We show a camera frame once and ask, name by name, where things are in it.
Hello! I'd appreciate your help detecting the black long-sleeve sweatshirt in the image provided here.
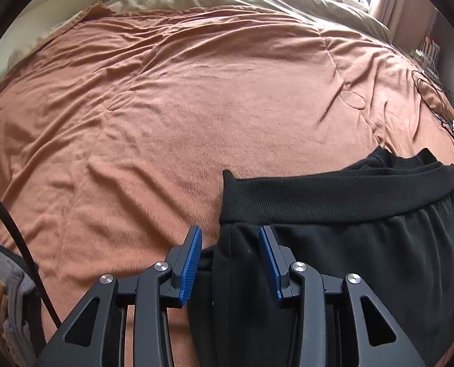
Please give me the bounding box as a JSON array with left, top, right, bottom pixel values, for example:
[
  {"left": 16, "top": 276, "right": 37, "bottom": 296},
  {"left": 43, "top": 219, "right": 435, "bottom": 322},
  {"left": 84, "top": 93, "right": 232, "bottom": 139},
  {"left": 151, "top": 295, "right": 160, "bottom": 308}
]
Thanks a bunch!
[{"left": 188, "top": 148, "right": 454, "bottom": 366}]

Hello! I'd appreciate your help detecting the stack of folded clothes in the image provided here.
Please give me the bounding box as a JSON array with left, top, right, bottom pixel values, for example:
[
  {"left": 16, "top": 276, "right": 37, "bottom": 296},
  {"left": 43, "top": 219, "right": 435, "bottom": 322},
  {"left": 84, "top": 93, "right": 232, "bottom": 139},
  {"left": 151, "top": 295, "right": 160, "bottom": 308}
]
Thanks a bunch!
[{"left": 0, "top": 245, "right": 46, "bottom": 366}]

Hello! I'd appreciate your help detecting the orange-brown bed blanket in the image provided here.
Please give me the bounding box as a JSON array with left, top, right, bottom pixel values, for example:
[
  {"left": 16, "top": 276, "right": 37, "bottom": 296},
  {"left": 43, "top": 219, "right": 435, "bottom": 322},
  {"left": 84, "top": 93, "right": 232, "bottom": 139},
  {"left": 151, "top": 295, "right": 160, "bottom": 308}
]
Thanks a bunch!
[{"left": 0, "top": 3, "right": 454, "bottom": 367}]

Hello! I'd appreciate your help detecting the right pink curtain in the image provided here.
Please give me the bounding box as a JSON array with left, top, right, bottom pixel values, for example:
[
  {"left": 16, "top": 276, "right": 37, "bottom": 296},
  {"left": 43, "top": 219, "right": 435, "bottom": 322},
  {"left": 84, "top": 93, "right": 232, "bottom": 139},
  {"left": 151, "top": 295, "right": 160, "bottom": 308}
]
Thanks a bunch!
[{"left": 370, "top": 0, "right": 436, "bottom": 50}]

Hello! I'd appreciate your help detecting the cream leather headboard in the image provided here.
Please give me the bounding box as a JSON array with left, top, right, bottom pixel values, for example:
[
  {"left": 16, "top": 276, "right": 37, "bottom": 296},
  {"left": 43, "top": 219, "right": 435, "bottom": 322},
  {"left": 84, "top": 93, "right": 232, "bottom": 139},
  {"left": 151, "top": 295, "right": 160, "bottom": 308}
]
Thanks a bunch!
[{"left": 0, "top": 0, "right": 91, "bottom": 79}]

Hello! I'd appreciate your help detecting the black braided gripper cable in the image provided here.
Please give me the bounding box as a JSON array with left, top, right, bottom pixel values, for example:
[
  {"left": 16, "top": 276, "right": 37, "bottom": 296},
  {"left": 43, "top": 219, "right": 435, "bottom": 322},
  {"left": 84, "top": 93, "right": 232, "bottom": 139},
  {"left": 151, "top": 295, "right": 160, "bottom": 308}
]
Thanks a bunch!
[{"left": 0, "top": 180, "right": 63, "bottom": 329}]

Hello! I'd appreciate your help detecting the black cable on bed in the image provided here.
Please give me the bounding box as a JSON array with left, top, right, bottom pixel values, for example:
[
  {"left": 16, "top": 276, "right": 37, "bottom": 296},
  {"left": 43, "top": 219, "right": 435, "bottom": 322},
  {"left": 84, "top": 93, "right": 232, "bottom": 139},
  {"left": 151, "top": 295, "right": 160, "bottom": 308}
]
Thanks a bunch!
[{"left": 410, "top": 69, "right": 454, "bottom": 144}]

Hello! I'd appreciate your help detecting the white wire rack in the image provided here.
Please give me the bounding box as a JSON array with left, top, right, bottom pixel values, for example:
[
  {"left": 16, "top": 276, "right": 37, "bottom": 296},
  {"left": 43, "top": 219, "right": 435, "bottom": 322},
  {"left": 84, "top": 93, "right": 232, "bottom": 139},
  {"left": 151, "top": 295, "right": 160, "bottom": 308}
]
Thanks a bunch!
[{"left": 418, "top": 36, "right": 441, "bottom": 69}]

